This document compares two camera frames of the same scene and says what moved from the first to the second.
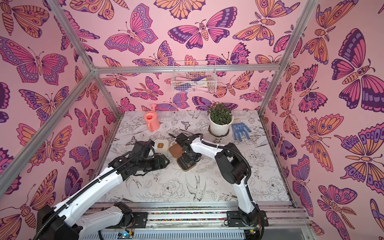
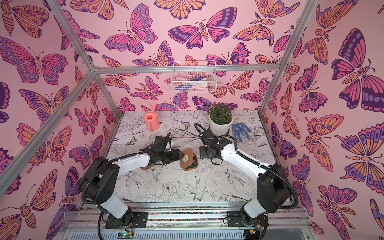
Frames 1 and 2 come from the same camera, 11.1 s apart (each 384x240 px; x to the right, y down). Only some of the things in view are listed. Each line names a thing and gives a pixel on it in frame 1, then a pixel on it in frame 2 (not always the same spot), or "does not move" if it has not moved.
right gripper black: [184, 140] -> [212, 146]
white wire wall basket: [194, 77] does not move
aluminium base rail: [207, 221] does not move
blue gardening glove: [239, 128] does not move
